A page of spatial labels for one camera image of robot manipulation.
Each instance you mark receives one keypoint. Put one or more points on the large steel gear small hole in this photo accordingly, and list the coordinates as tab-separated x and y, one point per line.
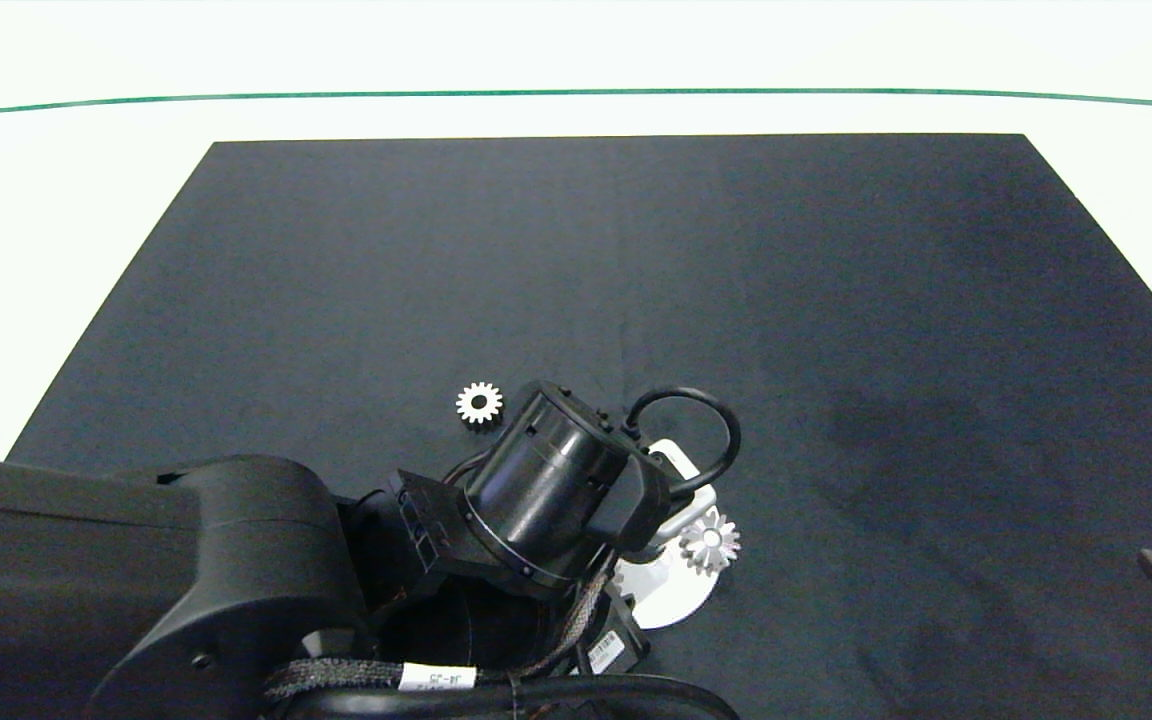
724	547

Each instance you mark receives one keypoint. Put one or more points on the round white plate with pins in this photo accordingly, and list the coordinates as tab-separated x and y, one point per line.
666	597

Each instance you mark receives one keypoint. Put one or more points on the small steel gear wide hole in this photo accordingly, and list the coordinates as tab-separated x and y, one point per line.
495	405

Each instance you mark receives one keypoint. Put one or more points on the dark mat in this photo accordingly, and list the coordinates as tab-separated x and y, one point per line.
636	260

